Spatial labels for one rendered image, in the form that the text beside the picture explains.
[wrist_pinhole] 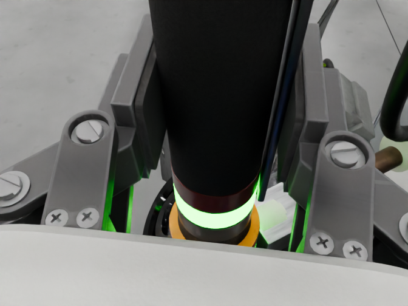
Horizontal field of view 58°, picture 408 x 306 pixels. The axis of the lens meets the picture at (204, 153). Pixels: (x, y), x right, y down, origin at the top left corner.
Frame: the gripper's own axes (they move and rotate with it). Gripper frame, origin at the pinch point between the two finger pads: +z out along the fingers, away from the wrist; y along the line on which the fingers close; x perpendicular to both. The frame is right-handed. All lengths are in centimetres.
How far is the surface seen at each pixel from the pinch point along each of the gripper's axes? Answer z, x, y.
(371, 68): 187, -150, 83
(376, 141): 116, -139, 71
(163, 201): 12.3, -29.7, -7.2
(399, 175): 23.7, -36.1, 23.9
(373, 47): 210, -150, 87
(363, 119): 33, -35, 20
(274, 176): 23.1, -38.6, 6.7
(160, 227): 8.6, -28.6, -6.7
